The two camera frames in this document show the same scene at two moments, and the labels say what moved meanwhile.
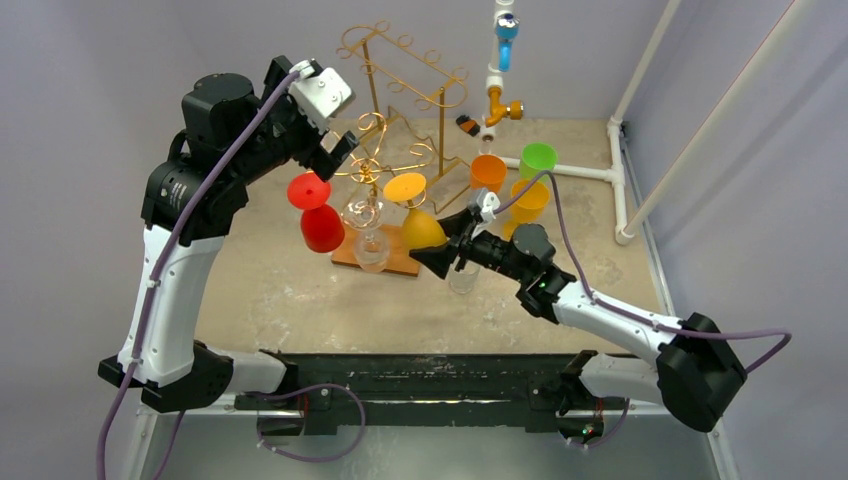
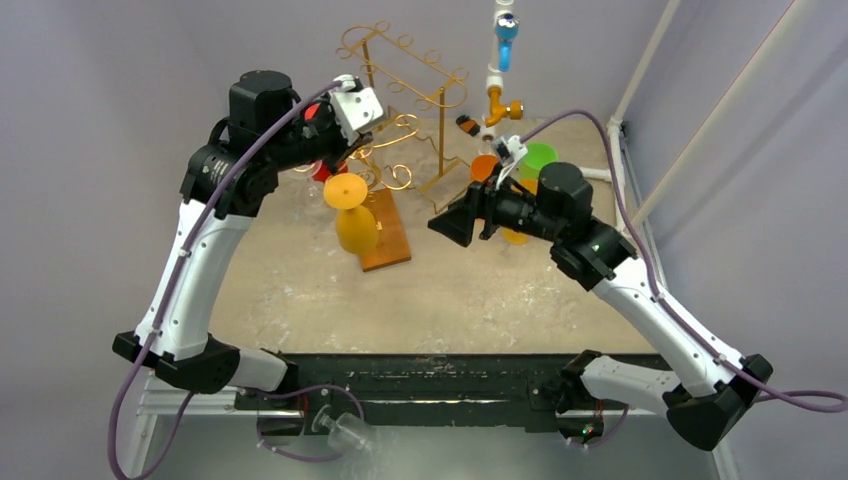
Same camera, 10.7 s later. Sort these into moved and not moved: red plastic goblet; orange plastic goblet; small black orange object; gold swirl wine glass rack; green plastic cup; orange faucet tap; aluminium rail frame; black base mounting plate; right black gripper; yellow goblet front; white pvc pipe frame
Moved: yellow goblet front; red plastic goblet; gold swirl wine glass rack; right black gripper
Not moved: black base mounting plate; small black orange object; orange plastic goblet; white pvc pipe frame; orange faucet tap; green plastic cup; aluminium rail frame
